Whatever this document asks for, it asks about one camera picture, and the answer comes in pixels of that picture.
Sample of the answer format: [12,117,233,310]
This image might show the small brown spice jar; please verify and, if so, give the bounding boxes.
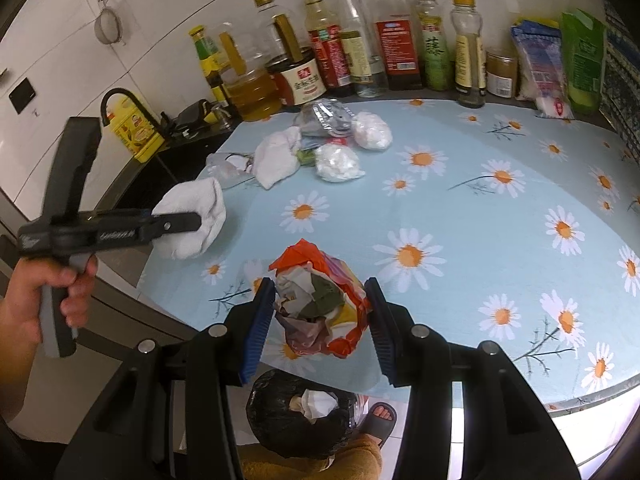
[485,49,518,99]

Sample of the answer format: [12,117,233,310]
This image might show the crumpled white paper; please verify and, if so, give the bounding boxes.
[290,389,338,419]

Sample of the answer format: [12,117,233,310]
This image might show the clear plastic wrap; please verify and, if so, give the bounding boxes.
[205,152,256,190]

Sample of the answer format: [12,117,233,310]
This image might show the silver foil bag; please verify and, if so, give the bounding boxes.
[294,100,357,140]

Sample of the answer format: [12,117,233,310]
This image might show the white and blue packet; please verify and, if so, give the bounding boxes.
[511,20,576,120]

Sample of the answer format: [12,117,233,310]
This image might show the white plastic bag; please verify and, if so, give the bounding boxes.
[352,111,392,151]
[314,144,366,183]

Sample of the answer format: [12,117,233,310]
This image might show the orange wrapper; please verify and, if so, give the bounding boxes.
[269,239,372,358]

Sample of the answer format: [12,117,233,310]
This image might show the dark grey slipper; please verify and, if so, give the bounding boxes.
[357,401,398,449]

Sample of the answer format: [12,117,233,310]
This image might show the soy sauce jug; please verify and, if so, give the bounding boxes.
[250,0,322,107]

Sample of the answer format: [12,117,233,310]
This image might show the person's left forearm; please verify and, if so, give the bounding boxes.
[0,310,42,428]

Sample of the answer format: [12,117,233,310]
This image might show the clear bottle yellow cap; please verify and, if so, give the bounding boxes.
[328,0,388,98]

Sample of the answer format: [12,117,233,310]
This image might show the white crumpled cloth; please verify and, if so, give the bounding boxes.
[253,126,302,190]

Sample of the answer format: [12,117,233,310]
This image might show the black wall socket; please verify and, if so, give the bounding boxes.
[8,77,37,114]

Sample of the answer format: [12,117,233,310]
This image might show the green label glass bottle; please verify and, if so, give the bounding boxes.
[413,0,453,92]

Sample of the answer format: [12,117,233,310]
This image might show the clear bottle gold cap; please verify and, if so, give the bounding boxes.
[450,0,487,108]

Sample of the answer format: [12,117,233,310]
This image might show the daisy print blue tablecloth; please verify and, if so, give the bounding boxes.
[137,97,640,411]

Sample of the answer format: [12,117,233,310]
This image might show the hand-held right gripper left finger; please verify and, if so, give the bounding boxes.
[52,277,278,480]

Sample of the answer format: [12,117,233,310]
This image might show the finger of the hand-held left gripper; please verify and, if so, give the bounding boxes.
[94,211,203,254]

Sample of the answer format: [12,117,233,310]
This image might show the white tissue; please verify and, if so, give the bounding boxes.
[151,177,227,261]

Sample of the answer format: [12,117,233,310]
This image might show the clear oil jug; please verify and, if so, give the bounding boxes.
[217,20,283,122]

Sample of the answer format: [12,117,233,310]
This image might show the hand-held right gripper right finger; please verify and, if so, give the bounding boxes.
[364,276,583,480]

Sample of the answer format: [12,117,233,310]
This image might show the small green label bottle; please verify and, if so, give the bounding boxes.
[188,25,228,103]

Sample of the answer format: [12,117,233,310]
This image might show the brown fleece pants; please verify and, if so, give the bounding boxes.
[239,435,383,480]

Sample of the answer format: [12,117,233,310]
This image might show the black trash bag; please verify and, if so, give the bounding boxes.
[246,369,361,461]

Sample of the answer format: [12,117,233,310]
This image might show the person's left hand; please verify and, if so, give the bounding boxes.
[0,259,98,346]

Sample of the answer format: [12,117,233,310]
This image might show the black sink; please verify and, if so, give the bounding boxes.
[132,99,241,211]

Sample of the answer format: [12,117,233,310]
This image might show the black cap red label bottle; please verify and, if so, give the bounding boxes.
[298,0,356,97]

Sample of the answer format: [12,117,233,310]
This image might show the tall red label bottle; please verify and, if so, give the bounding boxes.
[368,0,423,92]

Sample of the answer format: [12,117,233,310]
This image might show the green packet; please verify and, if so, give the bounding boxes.
[559,8,607,115]

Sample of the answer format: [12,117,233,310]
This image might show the metal mesh strainer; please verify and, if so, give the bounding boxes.
[93,0,124,47]

